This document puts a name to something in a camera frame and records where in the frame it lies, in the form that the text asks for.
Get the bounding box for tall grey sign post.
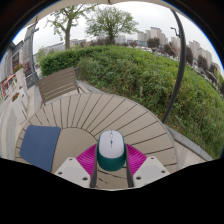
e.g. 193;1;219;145
22;22;40;89

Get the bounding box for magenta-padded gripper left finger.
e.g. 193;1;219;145
53;143;99;189

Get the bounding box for white and teal computer mouse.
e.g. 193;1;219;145
96;129;127;172

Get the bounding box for distant apartment buildings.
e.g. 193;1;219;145
136;26;223;76

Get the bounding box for blue rectangular mouse pad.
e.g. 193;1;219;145
19;124;62;173

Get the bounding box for dark curved umbrella pole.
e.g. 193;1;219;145
161;8;187;125

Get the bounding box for green trimmed hedge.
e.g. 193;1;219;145
39;44;224;159

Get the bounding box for bare-trunked leaning tree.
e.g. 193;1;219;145
44;3;98;50

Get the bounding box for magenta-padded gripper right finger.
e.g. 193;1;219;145
124;143;172;189

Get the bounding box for brown slatted outdoor chair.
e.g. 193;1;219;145
35;66;86;106

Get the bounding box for round leafy green tree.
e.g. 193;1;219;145
84;5;139;45

